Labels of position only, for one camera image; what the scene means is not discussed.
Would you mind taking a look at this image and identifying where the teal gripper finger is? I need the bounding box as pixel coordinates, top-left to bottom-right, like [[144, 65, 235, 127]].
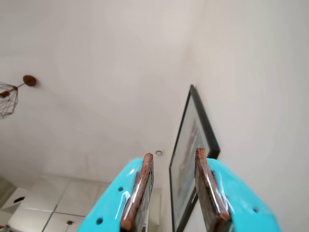
[[78, 152, 155, 232], [195, 147, 282, 232]]

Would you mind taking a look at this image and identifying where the white cupboard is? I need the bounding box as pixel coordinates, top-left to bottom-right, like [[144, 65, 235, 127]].
[[0, 175, 116, 232]]

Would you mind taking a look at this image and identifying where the black framed picture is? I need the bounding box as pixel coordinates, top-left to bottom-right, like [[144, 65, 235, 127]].
[[169, 84, 221, 232]]

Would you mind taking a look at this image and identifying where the copper wire pendant lamp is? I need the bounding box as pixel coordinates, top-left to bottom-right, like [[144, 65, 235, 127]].
[[0, 74, 38, 120]]

